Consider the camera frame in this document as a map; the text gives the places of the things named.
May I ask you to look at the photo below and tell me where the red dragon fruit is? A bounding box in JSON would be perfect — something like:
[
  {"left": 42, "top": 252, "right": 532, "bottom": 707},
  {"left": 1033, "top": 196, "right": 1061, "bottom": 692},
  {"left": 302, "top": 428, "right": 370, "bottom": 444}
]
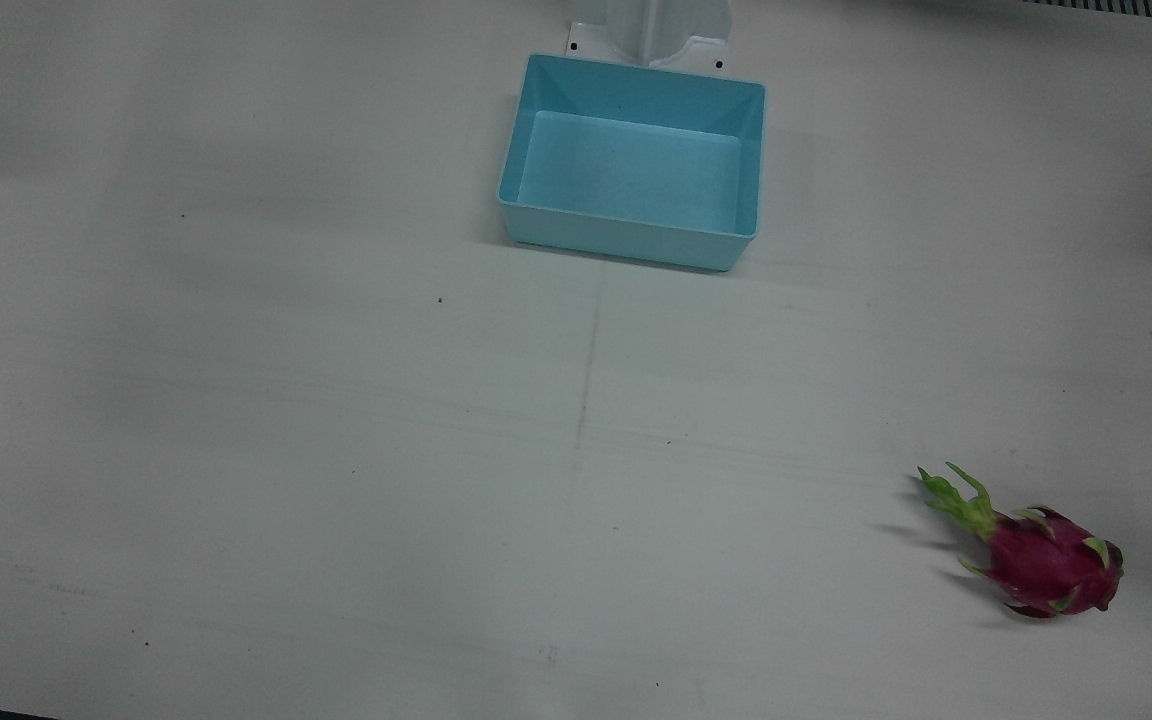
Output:
[{"left": 917, "top": 462, "right": 1125, "bottom": 619}]

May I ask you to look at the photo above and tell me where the dark ribbed strip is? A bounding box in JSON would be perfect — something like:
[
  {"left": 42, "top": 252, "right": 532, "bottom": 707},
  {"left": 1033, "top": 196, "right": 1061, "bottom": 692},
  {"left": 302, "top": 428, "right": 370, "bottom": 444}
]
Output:
[{"left": 1021, "top": 0, "right": 1152, "bottom": 22}]

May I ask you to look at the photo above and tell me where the white pedestal base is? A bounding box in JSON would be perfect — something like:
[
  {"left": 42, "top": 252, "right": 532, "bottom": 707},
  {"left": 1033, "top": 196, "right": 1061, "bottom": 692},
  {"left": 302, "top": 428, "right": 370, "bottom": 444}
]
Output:
[{"left": 565, "top": 0, "right": 738, "bottom": 72}]

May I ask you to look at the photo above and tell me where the light blue plastic bin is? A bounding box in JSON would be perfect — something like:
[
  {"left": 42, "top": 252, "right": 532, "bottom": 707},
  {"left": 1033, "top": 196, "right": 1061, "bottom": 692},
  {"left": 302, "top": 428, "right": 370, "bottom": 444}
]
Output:
[{"left": 496, "top": 53, "right": 768, "bottom": 273}]

